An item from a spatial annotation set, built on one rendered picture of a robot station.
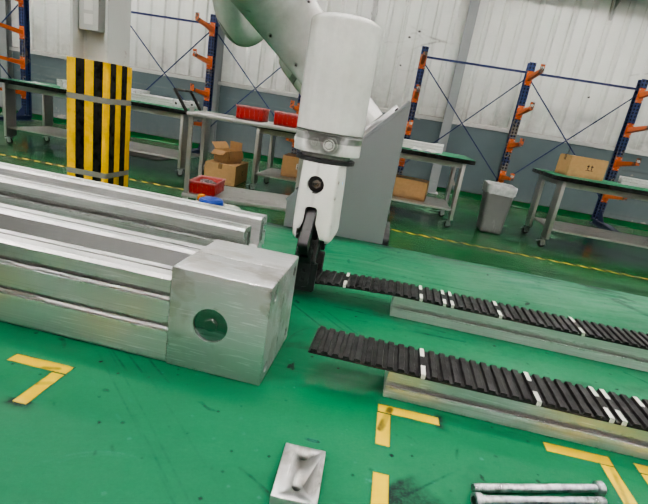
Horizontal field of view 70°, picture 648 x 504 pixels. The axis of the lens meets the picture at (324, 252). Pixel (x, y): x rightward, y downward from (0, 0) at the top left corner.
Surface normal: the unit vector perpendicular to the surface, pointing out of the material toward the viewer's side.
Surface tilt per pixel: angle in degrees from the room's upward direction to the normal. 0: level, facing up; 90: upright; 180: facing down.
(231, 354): 90
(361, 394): 0
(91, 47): 90
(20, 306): 90
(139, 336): 90
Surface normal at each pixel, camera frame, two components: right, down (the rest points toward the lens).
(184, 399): 0.16, -0.94
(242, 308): -0.17, 0.26
